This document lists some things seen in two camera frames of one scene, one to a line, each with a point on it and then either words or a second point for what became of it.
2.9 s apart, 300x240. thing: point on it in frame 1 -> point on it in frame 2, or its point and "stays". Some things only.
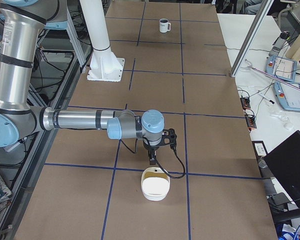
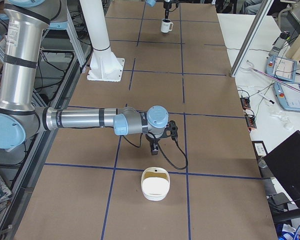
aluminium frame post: x=251 y=38 stays
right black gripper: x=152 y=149 -> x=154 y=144
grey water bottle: x=277 y=45 stays
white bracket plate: x=103 y=65 stays
